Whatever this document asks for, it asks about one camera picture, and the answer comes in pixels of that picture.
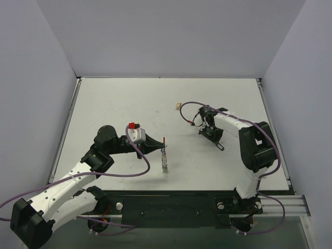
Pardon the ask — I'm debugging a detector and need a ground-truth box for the key with black tag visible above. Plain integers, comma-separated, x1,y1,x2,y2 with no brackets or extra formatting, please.
216,143,225,151

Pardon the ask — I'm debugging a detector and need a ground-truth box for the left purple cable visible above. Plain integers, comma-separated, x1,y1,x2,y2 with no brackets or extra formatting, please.
0,124,151,236

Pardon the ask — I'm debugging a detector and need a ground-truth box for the aluminium frame rail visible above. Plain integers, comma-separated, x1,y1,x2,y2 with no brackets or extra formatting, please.
260,195,311,217

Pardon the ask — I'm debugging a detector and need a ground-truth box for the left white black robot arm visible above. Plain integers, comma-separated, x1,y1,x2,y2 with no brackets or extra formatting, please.
10,122,165,248

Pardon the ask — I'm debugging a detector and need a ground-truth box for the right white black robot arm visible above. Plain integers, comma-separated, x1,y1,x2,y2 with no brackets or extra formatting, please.
198,106,277,212

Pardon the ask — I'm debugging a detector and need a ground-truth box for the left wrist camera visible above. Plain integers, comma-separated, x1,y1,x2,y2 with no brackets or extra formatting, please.
128,122,146,144

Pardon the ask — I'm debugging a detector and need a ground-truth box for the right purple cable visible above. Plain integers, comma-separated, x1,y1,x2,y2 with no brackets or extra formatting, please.
179,102,287,236

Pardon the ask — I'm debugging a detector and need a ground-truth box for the purple cable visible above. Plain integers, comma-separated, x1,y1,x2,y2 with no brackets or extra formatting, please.
0,124,151,236
179,102,287,236

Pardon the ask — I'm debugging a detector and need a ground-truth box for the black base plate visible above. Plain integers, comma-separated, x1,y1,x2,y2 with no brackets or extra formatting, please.
86,190,262,229

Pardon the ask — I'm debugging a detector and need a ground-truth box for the red handle spring keyring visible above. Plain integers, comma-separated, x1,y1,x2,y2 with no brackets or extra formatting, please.
161,137,169,173

